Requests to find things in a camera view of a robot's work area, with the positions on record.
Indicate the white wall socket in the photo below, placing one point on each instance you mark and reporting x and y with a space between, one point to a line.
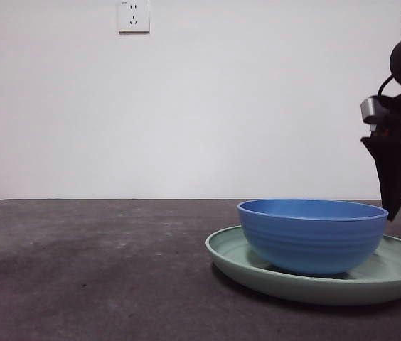
133 17

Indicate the blue ribbed bowl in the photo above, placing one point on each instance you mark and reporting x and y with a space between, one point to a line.
310 241

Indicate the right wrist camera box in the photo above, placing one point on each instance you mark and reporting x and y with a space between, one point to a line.
373 110

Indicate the green round plate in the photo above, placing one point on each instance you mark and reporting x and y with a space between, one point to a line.
293 289

